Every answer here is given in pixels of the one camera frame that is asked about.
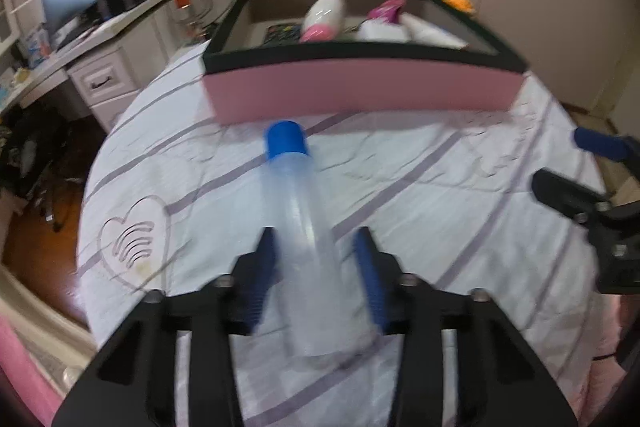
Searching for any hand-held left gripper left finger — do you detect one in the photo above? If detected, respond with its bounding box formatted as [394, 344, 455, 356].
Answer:
[52, 227, 278, 427]

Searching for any small pink cartoon packet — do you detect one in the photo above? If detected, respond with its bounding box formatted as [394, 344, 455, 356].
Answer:
[367, 0, 407, 25]

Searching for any white bottle with pink cap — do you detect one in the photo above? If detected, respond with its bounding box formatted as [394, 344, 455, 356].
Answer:
[299, 0, 347, 44]

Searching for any blue and white box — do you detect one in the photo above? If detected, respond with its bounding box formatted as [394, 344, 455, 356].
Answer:
[25, 27, 51, 60]

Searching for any white striped quilt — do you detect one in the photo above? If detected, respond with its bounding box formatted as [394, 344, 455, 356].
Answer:
[75, 39, 626, 427]

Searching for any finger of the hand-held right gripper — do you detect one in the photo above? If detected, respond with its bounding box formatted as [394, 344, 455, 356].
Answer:
[574, 127, 640, 164]
[531, 169, 613, 228]

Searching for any white desk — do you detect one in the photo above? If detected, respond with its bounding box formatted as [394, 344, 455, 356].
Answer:
[0, 0, 176, 132]

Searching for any pink box with black rim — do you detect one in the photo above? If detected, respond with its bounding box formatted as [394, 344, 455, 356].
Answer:
[201, 0, 530, 125]

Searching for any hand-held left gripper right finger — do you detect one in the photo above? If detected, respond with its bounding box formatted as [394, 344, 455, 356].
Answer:
[352, 227, 583, 427]

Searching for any pink blanket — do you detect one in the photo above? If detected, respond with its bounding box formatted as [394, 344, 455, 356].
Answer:
[0, 312, 66, 427]

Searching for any clear bottle with blue cap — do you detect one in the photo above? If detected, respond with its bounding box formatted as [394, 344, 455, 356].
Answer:
[263, 120, 373, 358]

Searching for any black remote control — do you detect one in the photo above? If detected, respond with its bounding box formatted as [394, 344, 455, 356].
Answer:
[263, 23, 306, 48]

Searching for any black office chair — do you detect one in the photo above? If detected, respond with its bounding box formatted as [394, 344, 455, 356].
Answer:
[0, 107, 86, 233]

